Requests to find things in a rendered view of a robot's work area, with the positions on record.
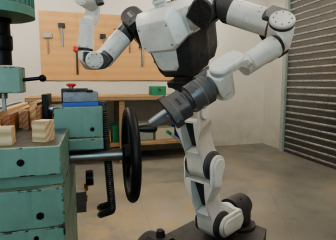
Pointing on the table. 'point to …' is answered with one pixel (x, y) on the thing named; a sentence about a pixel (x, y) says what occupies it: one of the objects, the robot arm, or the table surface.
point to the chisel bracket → (11, 80)
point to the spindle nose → (5, 42)
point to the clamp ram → (47, 108)
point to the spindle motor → (17, 4)
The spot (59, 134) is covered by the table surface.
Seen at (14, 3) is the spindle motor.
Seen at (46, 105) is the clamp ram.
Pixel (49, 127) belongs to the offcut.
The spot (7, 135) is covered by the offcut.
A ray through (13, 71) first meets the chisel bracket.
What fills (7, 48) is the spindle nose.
